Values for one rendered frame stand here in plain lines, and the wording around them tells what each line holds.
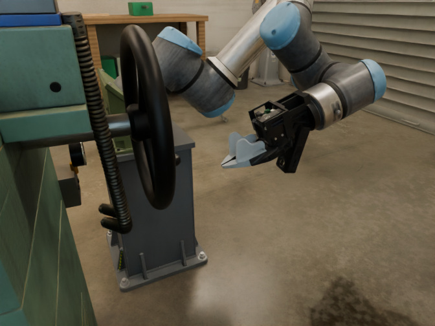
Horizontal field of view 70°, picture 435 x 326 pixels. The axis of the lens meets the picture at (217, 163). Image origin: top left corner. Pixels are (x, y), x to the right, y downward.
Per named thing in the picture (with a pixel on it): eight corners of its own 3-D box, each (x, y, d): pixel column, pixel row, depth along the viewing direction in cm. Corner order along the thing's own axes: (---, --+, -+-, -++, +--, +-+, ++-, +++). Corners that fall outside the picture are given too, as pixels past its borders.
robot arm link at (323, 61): (303, 39, 76) (337, 45, 66) (325, 70, 83) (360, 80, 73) (277, 69, 77) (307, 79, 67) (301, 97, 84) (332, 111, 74)
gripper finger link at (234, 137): (208, 141, 62) (248, 120, 64) (218, 163, 66) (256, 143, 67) (213, 147, 60) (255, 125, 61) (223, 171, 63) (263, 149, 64)
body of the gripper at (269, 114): (244, 112, 63) (294, 86, 65) (255, 146, 68) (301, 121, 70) (262, 125, 57) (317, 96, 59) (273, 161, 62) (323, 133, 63)
